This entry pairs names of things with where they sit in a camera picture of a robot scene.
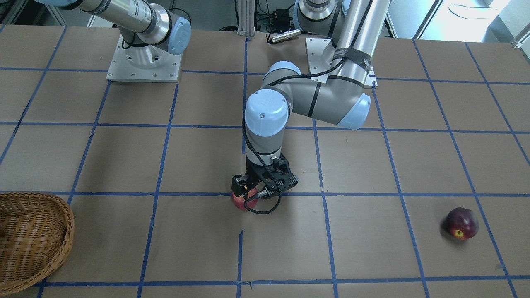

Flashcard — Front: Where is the silver metal cylinder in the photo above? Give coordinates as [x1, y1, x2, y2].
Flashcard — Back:
[267, 29, 302, 45]

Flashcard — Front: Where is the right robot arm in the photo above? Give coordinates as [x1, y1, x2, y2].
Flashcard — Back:
[39, 0, 192, 55]

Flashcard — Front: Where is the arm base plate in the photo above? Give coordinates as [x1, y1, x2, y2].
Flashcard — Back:
[106, 36, 182, 83]
[306, 38, 378, 88]

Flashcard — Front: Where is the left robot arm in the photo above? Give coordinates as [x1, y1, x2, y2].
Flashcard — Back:
[231, 0, 390, 199]

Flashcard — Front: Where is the wicker basket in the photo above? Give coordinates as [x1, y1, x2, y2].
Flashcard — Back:
[0, 192, 75, 296]

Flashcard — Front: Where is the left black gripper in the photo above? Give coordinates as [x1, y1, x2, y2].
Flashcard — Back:
[231, 154, 299, 198]

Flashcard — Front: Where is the red yellow apple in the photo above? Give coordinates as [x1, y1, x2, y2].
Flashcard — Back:
[231, 188, 259, 211]

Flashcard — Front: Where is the dark red apple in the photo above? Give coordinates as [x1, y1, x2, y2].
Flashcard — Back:
[441, 207, 479, 241]

